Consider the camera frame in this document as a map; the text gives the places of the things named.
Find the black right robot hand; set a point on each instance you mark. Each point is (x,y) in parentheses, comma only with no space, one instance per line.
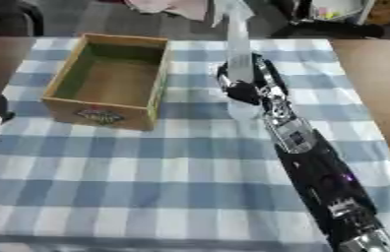
(244,91)

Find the clear plastic bottle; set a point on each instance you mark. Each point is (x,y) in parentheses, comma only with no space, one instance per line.
(239,46)

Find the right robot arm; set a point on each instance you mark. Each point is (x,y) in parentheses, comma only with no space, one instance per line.
(319,170)

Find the tan cardboard box green inside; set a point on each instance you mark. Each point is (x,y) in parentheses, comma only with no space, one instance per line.
(112,80)

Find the black chair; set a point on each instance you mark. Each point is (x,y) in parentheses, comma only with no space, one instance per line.
(9,18)

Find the black tripod base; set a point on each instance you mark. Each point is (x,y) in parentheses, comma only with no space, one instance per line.
(325,28)

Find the pink white cloth bag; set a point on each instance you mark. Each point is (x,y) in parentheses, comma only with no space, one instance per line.
(170,7)

